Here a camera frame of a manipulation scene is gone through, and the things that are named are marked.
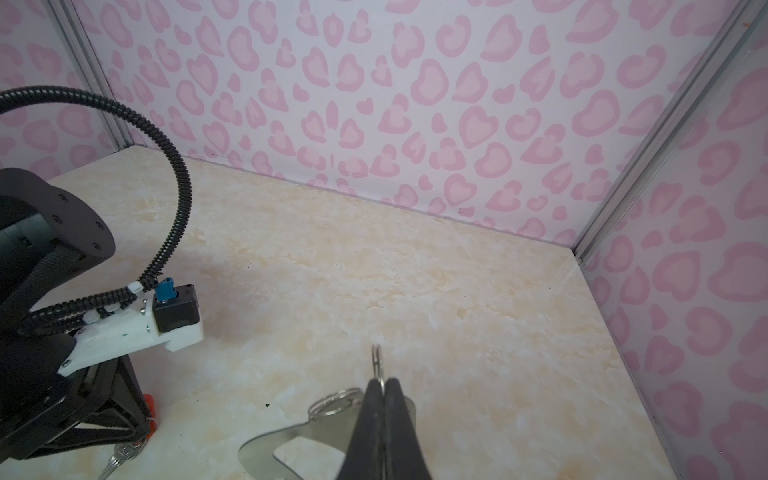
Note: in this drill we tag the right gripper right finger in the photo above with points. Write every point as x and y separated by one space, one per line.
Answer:
403 459

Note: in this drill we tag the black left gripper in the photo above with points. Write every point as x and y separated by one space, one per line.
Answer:
97 406

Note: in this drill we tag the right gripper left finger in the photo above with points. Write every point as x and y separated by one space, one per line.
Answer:
364 459

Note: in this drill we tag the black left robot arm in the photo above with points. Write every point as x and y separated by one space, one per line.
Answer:
49 237

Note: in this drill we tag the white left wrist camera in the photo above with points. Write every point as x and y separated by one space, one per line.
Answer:
169 316

